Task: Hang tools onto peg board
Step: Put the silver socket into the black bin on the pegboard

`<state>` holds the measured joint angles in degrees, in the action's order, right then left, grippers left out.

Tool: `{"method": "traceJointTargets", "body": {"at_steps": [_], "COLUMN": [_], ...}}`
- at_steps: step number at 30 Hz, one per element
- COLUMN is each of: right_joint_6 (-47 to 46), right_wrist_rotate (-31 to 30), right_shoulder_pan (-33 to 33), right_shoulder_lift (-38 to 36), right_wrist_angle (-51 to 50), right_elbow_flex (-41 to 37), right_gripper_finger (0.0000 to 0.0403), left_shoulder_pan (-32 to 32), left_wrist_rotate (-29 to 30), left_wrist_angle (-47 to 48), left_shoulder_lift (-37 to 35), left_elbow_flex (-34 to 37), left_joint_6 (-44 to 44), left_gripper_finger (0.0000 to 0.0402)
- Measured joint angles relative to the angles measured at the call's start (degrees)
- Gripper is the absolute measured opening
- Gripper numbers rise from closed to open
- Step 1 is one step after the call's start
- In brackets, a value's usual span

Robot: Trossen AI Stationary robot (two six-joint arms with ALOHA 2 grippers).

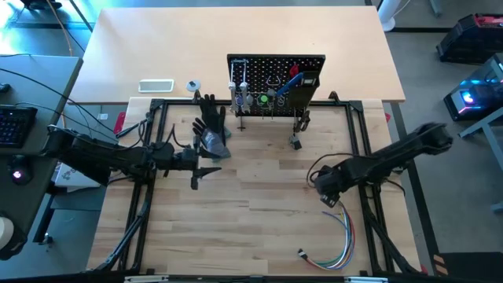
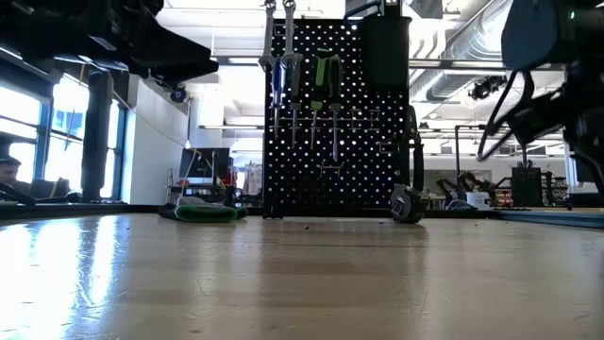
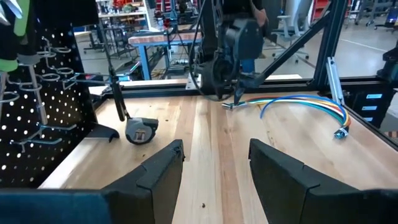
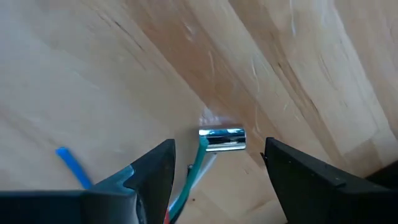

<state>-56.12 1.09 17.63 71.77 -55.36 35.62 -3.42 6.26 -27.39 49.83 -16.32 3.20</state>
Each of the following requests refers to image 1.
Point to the black metal pegboard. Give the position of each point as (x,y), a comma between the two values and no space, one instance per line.
(259,65)

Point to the white pedestal base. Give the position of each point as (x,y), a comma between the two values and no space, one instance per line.
(393,21)

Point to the white tape roll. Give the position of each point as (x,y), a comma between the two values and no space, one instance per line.
(6,232)

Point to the dark grey desk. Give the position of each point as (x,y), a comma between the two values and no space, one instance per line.
(35,204)

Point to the black work glove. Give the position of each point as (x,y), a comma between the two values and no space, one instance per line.
(212,112)

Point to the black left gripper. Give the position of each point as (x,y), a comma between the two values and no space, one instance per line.
(194,182)

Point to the computer case with lights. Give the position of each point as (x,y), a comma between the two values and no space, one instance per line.
(471,98)

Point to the black pegboard storage bin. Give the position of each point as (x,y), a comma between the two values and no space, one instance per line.
(300,102)

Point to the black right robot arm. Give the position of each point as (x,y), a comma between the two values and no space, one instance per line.
(393,157)

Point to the black ramp with orange stripes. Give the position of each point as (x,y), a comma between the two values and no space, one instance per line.
(471,269)

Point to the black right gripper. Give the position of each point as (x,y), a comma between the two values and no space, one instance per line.
(328,184)

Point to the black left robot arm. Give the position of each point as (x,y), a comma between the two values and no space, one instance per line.
(118,157)

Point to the silver aluminium extrusion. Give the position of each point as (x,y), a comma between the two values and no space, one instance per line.
(365,280)
(145,278)

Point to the black keyboard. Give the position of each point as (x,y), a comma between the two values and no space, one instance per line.
(15,126)

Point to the grey office desk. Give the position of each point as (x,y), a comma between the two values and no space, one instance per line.
(47,90)

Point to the grey table leg frame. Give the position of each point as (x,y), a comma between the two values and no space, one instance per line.
(491,137)

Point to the white rectangular tray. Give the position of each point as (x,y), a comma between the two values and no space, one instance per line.
(156,85)

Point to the black computer mouse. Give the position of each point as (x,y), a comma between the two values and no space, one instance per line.
(3,87)
(19,171)

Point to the small grey round device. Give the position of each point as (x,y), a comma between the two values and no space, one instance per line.
(193,85)

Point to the long double prong hook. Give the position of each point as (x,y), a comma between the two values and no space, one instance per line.
(238,63)

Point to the black equipment case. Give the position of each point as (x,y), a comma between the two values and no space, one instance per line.
(471,39)

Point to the red clamp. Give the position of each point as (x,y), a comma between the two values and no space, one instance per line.
(120,122)

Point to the black aluminium frame rail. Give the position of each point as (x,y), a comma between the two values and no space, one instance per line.
(177,47)

